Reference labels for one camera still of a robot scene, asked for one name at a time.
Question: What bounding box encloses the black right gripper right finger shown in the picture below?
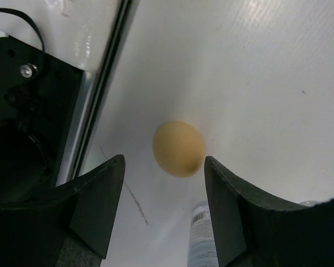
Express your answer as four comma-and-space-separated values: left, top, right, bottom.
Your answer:
204, 156, 334, 266

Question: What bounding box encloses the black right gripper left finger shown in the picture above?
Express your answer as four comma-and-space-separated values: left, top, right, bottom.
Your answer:
0, 155, 126, 266

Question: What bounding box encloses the orange egg makeup sponge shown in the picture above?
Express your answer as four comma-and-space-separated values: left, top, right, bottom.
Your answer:
153, 121, 206, 177

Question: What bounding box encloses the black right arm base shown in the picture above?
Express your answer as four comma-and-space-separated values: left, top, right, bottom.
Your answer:
0, 37, 84, 204

